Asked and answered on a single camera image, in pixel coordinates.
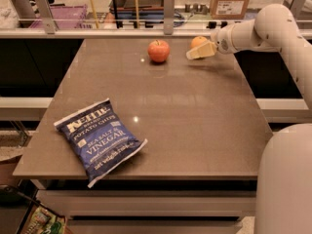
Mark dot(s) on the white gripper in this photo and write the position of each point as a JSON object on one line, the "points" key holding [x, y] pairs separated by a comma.
{"points": [[221, 43]]}

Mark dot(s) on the orange fruit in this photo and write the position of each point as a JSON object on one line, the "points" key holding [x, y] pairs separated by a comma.
{"points": [[198, 40]]}

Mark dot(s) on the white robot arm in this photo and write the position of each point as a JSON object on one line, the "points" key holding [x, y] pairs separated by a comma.
{"points": [[283, 203]]}

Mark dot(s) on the blue kettle chip bag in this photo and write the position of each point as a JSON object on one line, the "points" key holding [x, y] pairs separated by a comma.
{"points": [[99, 138]]}

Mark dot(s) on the red apple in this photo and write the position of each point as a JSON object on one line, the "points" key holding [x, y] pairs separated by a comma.
{"points": [[158, 50]]}

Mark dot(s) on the cardboard box with label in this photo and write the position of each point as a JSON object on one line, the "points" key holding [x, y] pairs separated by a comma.
{"points": [[228, 9]]}

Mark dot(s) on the yellow pole right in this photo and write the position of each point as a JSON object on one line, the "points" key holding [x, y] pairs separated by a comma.
{"points": [[137, 14]]}

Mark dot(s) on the yellow pole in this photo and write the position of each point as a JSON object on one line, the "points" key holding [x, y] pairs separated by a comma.
{"points": [[137, 14], [94, 13]]}

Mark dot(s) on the yellow pole left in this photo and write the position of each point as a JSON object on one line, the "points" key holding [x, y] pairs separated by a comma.
{"points": [[94, 13]]}

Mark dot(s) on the purple plastic crate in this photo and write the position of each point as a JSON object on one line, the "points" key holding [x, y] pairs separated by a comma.
{"points": [[64, 17]]}

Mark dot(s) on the upper grey drawer front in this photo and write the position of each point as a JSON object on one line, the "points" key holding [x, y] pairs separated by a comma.
{"points": [[148, 203]]}

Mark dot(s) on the grey drawer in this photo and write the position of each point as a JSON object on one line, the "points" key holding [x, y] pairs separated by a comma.
{"points": [[154, 227], [148, 203]]}

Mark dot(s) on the lower grey drawer front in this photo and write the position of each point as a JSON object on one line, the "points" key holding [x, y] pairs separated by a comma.
{"points": [[154, 227]]}

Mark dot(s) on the snack box on floor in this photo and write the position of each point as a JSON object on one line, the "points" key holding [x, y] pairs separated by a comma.
{"points": [[42, 221]]}

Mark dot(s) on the metal railing post centre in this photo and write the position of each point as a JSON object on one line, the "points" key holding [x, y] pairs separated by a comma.
{"points": [[169, 14]]}

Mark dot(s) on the metal railing post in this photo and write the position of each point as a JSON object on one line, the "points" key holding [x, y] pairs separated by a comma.
{"points": [[46, 16], [301, 9], [169, 14]]}

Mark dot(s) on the metal railing post right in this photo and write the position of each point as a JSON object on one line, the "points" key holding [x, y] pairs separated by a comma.
{"points": [[301, 9]]}

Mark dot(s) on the metal railing post left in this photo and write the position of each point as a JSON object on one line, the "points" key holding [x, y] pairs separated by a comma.
{"points": [[46, 16]]}

